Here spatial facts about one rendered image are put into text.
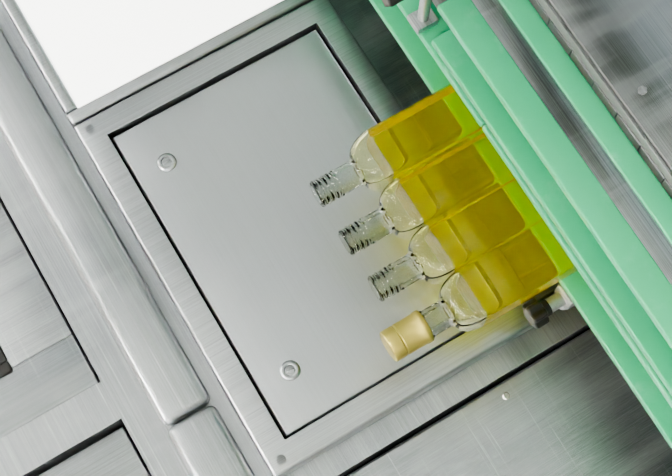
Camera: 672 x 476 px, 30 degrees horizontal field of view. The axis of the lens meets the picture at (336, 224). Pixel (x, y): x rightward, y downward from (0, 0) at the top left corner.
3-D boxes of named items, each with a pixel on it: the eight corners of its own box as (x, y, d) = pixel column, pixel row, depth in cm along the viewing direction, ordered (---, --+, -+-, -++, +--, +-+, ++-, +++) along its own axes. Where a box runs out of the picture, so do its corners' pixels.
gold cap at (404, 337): (412, 307, 127) (374, 329, 126) (421, 312, 123) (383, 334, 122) (428, 338, 127) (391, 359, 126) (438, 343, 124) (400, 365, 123)
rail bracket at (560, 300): (611, 254, 139) (510, 314, 137) (625, 236, 133) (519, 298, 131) (632, 284, 138) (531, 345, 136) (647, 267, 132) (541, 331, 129)
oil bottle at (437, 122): (509, 67, 137) (341, 161, 134) (516, 44, 132) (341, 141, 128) (538, 108, 135) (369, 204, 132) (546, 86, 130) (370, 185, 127)
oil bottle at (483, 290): (599, 196, 132) (428, 296, 129) (611, 178, 127) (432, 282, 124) (630, 240, 131) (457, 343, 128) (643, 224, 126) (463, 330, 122)
